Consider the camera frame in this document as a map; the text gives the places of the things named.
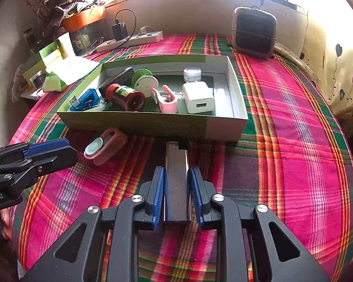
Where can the orange plastic basin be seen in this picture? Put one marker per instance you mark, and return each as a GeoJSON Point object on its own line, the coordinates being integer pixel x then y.
{"type": "Point", "coordinates": [79, 20]}

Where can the green cardboard box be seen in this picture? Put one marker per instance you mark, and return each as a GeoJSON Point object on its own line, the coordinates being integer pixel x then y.
{"type": "Point", "coordinates": [164, 127]}

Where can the black handheld device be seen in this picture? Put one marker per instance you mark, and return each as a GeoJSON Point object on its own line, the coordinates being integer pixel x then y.
{"type": "Point", "coordinates": [122, 77]}

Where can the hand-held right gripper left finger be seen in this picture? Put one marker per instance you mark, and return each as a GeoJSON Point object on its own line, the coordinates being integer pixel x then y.
{"type": "Point", "coordinates": [158, 199]}

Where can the green and yellow box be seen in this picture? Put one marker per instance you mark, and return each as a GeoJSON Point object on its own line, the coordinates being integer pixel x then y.
{"type": "Point", "coordinates": [47, 53]}

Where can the pink plastic clip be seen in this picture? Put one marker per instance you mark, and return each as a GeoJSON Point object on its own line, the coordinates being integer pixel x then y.
{"type": "Point", "coordinates": [169, 105]}
{"type": "Point", "coordinates": [111, 144]}

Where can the white standing carton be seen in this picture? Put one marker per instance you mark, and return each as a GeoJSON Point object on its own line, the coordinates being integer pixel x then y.
{"type": "Point", "coordinates": [65, 44]}

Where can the yellow heart-print curtain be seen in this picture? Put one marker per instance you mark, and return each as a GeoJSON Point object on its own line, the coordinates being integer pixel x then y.
{"type": "Point", "coordinates": [335, 64]}

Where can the green and white spool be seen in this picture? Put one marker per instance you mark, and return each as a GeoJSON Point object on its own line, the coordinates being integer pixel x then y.
{"type": "Point", "coordinates": [144, 83]}

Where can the black power adapter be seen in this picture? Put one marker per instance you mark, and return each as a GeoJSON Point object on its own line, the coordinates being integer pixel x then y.
{"type": "Point", "coordinates": [119, 30]}

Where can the white paper sheet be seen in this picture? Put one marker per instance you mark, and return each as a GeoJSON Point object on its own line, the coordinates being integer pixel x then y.
{"type": "Point", "coordinates": [73, 67]}

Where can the red-capped bottle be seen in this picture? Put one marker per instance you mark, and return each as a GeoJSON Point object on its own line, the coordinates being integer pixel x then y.
{"type": "Point", "coordinates": [122, 94]}

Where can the silver metal bar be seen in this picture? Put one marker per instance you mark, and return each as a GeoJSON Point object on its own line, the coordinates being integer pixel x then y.
{"type": "Point", "coordinates": [178, 182]}

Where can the grey space heater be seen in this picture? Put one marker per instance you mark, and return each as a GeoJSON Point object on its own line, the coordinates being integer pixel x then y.
{"type": "Point", "coordinates": [254, 32]}

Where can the plaid blanket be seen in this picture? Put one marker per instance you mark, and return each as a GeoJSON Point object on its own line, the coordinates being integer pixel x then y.
{"type": "Point", "coordinates": [282, 138]}

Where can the glass tank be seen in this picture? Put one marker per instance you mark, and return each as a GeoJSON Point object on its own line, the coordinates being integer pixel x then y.
{"type": "Point", "coordinates": [79, 42]}

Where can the beige cloth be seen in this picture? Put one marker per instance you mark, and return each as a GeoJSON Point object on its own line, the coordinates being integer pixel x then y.
{"type": "Point", "coordinates": [16, 82]}

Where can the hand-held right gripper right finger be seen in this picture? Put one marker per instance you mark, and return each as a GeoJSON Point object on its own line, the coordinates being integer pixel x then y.
{"type": "Point", "coordinates": [195, 199]}

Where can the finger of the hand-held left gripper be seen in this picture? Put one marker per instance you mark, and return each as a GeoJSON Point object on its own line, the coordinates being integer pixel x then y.
{"type": "Point", "coordinates": [47, 147]}
{"type": "Point", "coordinates": [53, 161]}

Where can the white USB charger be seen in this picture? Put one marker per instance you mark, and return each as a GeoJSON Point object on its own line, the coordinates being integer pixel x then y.
{"type": "Point", "coordinates": [197, 97]}

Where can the light green tissue pack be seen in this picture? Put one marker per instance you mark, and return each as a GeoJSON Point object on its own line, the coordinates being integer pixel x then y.
{"type": "Point", "coordinates": [53, 83]}

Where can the white plug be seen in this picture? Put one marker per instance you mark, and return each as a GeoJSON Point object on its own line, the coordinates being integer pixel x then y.
{"type": "Point", "coordinates": [144, 30]}

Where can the white round jar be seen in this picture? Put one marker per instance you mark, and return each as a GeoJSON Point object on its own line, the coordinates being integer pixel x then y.
{"type": "Point", "coordinates": [192, 75]}

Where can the blue USB device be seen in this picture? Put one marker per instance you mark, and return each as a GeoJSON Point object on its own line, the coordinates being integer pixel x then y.
{"type": "Point", "coordinates": [86, 100]}

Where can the small dark frame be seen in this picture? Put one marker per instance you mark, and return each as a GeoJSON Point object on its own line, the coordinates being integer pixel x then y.
{"type": "Point", "coordinates": [29, 36]}

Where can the white power strip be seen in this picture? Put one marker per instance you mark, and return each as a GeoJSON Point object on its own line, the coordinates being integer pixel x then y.
{"type": "Point", "coordinates": [141, 38]}

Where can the pile of checked cloth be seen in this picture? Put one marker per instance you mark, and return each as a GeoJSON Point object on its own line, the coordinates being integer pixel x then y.
{"type": "Point", "coordinates": [61, 0]}

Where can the person's left hand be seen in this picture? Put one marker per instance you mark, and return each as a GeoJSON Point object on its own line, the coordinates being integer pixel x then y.
{"type": "Point", "coordinates": [5, 220]}

